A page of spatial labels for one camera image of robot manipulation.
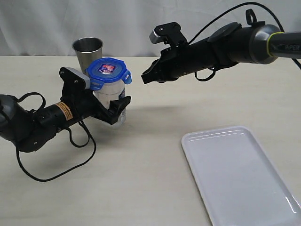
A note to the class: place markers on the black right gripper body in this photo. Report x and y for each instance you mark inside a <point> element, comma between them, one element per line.
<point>177,63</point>

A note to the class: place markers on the stainless steel cup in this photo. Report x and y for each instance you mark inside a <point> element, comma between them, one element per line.
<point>87,49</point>

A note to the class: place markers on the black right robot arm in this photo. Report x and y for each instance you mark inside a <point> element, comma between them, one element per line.
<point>230,45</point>

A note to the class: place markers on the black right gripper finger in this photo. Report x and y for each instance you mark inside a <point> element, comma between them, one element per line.
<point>148,78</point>
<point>155,68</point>

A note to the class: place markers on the clear plastic tall container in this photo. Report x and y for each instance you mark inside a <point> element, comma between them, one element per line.
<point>109,92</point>

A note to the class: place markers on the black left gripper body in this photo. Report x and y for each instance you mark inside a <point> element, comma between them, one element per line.
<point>82,105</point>

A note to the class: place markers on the blue plastic container lid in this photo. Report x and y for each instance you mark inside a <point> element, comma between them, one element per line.
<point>107,70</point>

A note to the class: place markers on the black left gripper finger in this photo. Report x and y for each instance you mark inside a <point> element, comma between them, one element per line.
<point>116,107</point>

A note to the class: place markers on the white backdrop curtain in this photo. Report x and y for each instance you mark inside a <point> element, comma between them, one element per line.
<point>49,27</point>

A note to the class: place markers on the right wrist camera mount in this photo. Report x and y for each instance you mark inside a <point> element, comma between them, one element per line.
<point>169,33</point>

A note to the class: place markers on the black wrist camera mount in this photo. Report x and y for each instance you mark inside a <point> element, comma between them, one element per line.
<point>75,83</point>

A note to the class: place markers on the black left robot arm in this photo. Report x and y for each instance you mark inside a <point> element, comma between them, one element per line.
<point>30,130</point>

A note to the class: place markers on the white rectangular tray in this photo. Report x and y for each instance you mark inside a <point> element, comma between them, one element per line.
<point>238,184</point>

